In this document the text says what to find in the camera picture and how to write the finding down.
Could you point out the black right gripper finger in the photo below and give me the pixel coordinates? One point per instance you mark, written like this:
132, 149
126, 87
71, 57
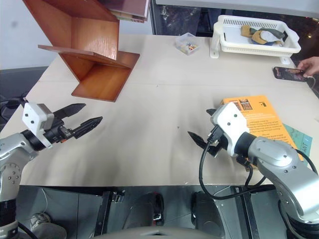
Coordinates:
198, 140
211, 111

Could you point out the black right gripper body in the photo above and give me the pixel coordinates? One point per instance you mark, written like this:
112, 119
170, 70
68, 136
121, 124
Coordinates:
218, 145

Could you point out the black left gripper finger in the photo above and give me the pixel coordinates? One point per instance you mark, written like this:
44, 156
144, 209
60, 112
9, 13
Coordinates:
72, 109
89, 124

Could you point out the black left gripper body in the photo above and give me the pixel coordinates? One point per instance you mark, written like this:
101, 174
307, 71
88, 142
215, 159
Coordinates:
58, 132

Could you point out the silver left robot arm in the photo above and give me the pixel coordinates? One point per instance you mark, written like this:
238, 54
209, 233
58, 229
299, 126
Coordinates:
12, 159

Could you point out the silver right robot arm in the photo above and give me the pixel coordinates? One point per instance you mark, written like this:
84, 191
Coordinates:
276, 159

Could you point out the orange book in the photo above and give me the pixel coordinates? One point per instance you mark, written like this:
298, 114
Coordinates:
269, 119

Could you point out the wooden book stand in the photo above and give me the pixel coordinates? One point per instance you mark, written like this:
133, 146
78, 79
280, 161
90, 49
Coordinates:
99, 39

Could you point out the teal booklet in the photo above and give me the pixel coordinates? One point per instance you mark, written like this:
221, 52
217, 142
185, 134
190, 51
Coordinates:
300, 139

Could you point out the person's bare hand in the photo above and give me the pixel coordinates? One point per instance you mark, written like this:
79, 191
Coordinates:
310, 65

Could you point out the dark rounded shape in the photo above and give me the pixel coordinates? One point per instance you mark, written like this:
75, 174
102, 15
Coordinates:
207, 211

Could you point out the clear plastic small-parts box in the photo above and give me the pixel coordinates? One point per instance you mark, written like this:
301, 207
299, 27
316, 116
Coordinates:
187, 44

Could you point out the white plastic slotted basket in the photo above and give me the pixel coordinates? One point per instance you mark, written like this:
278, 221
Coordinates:
251, 48

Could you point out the black table leg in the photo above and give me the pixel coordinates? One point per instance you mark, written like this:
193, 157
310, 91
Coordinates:
249, 214
102, 214

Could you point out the black smartphone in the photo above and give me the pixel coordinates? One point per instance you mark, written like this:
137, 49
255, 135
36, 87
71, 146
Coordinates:
289, 73

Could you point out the mustard yellow cloth piece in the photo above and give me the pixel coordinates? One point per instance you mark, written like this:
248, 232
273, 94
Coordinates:
246, 31

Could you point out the yellow and white glove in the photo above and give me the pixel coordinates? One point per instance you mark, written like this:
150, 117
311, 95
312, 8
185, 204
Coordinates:
261, 37

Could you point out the grey white shoe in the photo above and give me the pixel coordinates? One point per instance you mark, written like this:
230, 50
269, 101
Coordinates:
41, 220

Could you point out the grey green cloth piece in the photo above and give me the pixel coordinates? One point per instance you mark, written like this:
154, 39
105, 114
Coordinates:
274, 33

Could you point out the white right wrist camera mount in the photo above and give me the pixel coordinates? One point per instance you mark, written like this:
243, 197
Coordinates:
231, 119

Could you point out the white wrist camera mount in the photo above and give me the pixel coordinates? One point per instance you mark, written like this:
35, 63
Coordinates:
231, 119
32, 114

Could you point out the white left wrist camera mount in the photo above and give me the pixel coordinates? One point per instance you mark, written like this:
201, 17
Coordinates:
32, 114

